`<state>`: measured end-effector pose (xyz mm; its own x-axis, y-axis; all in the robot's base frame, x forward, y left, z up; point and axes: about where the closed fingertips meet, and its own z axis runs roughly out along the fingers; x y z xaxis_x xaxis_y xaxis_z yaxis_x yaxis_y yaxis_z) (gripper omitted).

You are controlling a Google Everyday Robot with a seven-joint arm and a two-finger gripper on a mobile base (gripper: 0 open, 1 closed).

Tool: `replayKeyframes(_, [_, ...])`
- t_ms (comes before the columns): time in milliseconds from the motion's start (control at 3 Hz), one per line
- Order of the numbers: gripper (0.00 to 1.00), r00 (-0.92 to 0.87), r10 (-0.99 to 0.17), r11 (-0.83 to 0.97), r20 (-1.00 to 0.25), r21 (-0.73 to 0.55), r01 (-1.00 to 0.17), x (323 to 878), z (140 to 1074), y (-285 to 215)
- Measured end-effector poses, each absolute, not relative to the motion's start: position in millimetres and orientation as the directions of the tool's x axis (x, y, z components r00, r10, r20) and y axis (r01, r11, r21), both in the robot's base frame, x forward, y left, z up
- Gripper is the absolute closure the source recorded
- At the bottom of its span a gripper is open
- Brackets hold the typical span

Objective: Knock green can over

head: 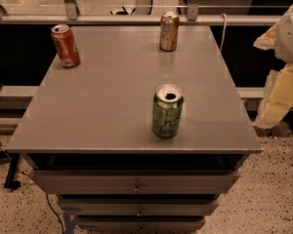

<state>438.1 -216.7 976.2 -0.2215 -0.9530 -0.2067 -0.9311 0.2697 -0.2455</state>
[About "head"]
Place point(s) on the bottom cabinet drawer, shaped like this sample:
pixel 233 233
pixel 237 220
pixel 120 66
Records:
pixel 141 224

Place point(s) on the cabinet drawer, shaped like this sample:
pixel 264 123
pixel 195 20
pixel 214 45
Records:
pixel 134 182
pixel 138 206
pixel 141 224

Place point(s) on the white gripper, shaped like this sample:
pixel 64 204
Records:
pixel 291 36

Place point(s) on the top cabinet drawer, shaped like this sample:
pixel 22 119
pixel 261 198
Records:
pixel 134 182

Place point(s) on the green soda can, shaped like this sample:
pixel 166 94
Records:
pixel 168 103

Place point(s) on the gold brown soda can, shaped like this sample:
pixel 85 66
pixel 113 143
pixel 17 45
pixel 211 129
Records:
pixel 169 25

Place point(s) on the grey drawer cabinet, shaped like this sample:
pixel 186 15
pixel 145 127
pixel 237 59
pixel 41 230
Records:
pixel 97 116

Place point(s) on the middle cabinet drawer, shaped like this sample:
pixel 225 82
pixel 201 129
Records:
pixel 138 206

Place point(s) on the black stand leg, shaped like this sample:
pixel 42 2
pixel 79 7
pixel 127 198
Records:
pixel 10 182

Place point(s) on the metal railing frame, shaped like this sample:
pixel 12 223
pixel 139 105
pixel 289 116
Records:
pixel 145 12

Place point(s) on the orange soda can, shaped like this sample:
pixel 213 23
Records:
pixel 64 41

